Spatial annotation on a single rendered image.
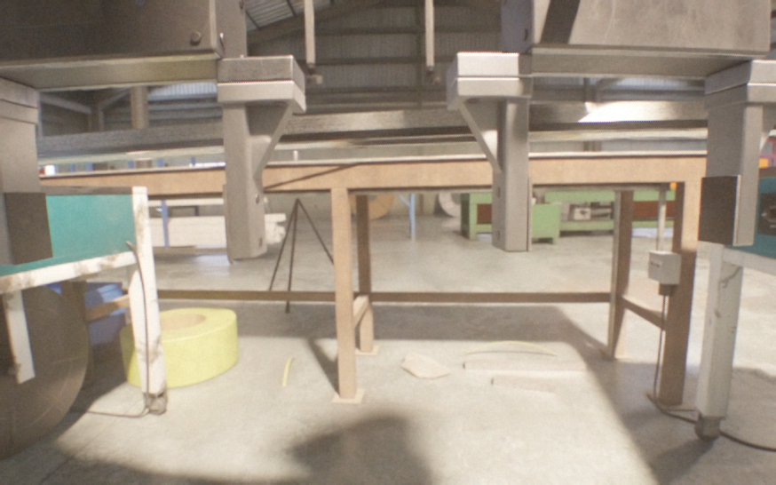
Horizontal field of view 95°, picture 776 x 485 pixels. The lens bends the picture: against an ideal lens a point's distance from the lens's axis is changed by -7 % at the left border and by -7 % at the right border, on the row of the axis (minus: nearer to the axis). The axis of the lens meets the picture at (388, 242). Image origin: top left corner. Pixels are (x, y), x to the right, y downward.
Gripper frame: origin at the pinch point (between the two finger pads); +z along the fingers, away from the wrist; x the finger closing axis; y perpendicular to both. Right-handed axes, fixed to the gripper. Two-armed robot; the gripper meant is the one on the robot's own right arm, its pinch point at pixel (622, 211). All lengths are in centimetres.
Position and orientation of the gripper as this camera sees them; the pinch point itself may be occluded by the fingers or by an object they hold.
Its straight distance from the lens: 25.5
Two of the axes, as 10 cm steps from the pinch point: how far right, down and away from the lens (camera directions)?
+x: 10.0, -0.3, 0.2
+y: 0.3, 1.2, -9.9
